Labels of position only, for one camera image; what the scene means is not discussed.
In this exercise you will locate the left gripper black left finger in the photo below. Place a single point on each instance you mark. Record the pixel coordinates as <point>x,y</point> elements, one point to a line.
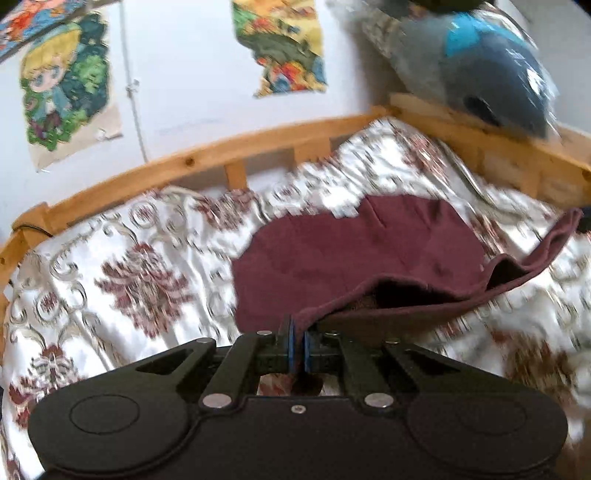
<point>252,356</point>

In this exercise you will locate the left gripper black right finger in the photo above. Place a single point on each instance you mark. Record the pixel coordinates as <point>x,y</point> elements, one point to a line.
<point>332,353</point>

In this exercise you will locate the maroon small garment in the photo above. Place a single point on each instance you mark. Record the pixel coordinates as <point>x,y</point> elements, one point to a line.
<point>403,265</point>

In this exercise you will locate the white floral satin bedspread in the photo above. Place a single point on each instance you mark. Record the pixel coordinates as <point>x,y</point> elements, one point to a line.
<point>116,326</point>

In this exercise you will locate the colourful torn cross-stitch picture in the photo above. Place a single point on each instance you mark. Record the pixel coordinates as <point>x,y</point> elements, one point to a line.
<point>285,40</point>

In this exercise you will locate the blue grey plush in plastic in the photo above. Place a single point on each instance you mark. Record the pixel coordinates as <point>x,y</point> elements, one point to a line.
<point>468,56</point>

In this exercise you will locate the cartoon boy cross-stitch picture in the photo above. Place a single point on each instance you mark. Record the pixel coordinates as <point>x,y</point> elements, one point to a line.
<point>68,99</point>

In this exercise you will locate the colourful picture top left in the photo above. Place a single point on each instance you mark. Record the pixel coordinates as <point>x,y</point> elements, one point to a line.
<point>29,19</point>

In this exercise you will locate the wooden bed rail frame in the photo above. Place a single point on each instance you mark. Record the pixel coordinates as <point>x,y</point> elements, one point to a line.
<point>557,172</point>

